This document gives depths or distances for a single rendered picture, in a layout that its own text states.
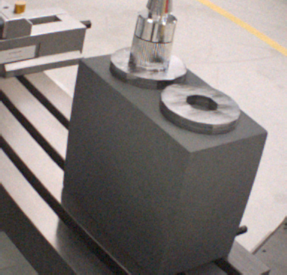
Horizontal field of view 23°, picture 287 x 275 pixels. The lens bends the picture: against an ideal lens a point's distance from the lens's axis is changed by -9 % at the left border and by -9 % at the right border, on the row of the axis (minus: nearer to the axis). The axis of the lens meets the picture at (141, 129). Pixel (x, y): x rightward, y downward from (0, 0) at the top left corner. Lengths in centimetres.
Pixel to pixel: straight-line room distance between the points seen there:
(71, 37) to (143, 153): 52
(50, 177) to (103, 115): 17
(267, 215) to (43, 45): 157
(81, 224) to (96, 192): 5
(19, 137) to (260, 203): 174
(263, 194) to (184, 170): 203
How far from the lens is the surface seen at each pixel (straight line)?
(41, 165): 103
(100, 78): 86
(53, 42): 129
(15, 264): 132
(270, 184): 285
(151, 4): 84
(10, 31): 123
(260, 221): 263
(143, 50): 86
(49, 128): 112
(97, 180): 91
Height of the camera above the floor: 148
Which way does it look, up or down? 30 degrees down
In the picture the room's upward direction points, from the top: 11 degrees clockwise
